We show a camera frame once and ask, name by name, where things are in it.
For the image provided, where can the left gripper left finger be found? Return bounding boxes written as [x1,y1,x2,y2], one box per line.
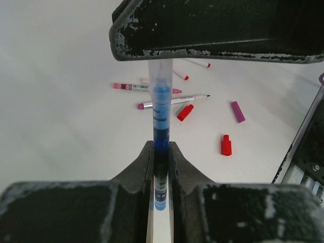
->
[1,141,154,242]

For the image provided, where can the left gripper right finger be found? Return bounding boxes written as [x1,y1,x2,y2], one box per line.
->
[169,142,323,242]

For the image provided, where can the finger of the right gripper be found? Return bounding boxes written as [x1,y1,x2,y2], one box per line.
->
[109,0,323,63]

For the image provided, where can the blue gel pen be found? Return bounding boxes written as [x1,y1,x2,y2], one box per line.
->
[152,85,172,211]

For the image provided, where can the white fineliner pen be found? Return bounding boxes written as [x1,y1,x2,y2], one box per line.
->
[183,58,211,68]
[173,70,189,80]

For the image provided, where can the purple pen cap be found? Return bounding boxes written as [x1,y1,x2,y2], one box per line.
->
[231,101,246,123]

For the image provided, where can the thin white red-tip pen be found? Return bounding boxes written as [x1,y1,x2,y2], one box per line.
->
[137,95,211,110]

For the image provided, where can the red gel pen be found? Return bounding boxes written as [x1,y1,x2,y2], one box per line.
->
[112,83,182,94]

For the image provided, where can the red cap lower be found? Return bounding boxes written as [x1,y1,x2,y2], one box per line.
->
[221,135,232,156]

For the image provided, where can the red cap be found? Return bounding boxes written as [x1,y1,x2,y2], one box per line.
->
[221,135,232,156]
[176,104,194,127]

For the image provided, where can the red cap upper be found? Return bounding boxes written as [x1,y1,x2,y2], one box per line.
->
[176,104,194,127]

